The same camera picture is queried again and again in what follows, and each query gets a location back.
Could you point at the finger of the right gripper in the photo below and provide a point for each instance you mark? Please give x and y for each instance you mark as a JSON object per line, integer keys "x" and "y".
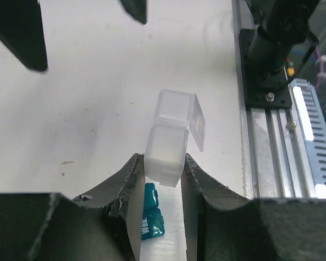
{"x": 21, "y": 32}
{"x": 137, "y": 9}

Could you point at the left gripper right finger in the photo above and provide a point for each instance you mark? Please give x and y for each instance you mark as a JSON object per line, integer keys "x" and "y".
{"x": 223, "y": 225}

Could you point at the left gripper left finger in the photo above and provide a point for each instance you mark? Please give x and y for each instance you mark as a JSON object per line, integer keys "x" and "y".
{"x": 103, "y": 223}

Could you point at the clear pill organizer box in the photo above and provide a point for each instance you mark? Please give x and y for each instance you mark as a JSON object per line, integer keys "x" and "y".
{"x": 177, "y": 114}

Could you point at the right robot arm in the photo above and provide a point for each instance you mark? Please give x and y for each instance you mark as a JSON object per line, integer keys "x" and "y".
{"x": 280, "y": 26}

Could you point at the teal pill organizer box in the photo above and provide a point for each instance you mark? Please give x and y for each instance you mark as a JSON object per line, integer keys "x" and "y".
{"x": 152, "y": 219}

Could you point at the aluminium mounting rail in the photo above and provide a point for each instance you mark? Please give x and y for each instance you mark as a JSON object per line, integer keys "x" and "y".
{"x": 275, "y": 161}

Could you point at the perforated cable tray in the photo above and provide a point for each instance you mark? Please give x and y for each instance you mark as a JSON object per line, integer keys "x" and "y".
{"x": 313, "y": 126}

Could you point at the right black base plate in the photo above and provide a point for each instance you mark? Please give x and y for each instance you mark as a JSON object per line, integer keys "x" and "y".
{"x": 263, "y": 73}

